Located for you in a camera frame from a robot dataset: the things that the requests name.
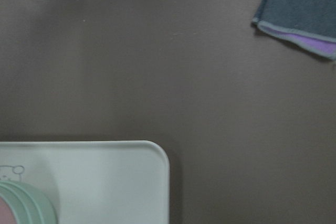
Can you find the grey folded cloth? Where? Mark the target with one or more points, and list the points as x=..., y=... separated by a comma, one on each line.
x=311, y=18

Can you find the small pink bowl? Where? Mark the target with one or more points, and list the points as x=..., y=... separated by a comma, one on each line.
x=5, y=213

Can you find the upper green bowl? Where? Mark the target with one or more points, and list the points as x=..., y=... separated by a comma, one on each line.
x=19, y=206

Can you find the cream serving tray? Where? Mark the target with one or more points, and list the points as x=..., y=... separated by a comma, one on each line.
x=95, y=182

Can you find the purple folded cloth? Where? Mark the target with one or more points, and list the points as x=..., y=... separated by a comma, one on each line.
x=317, y=44

